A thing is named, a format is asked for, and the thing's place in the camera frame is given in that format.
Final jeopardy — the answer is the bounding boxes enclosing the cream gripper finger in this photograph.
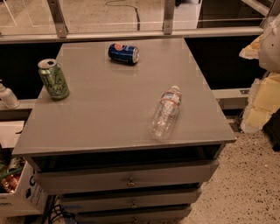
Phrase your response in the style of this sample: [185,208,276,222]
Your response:
[241,73,280,133]
[239,35,263,60]

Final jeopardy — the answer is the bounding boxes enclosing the green soda can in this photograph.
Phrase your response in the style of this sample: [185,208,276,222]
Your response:
[38,59,70,100]

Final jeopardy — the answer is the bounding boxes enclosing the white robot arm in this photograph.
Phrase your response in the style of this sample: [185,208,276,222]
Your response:
[239,15,280,133]

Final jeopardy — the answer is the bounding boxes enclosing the blue pepsi can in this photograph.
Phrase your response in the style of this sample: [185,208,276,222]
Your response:
[108,43,139,65]

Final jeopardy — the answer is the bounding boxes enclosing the clear plastic water bottle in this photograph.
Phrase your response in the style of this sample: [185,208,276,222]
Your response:
[150,86,182,140]

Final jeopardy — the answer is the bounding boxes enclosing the bottom grey drawer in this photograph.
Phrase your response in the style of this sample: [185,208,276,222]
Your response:
[76,206,191,224]

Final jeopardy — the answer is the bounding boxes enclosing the grey drawer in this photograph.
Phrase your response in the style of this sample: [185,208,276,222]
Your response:
[34,159,219,195]
[76,206,191,224]
[61,188,201,214]

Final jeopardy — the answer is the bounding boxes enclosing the grey drawer cabinet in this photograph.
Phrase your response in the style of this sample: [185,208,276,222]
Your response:
[13,38,235,218]

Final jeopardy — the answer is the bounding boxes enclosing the middle grey drawer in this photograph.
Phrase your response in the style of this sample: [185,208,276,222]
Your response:
[61,188,201,214]

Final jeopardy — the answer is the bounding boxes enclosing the top grey drawer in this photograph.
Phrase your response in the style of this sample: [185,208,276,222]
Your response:
[34,159,219,195]

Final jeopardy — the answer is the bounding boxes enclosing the white bottle at left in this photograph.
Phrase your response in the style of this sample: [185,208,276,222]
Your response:
[0,81,19,109]

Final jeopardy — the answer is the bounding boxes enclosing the white cardboard snack box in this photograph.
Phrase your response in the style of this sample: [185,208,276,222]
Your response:
[0,163,48,217]

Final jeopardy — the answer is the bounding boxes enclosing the black cable behind glass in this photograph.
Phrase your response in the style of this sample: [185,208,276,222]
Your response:
[104,0,142,32]

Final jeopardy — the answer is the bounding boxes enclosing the metal glass railing frame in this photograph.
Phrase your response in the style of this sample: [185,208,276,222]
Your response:
[0,0,280,44]

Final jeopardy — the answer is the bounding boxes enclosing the black floor cables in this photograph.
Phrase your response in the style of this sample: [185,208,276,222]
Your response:
[40,194,77,224]

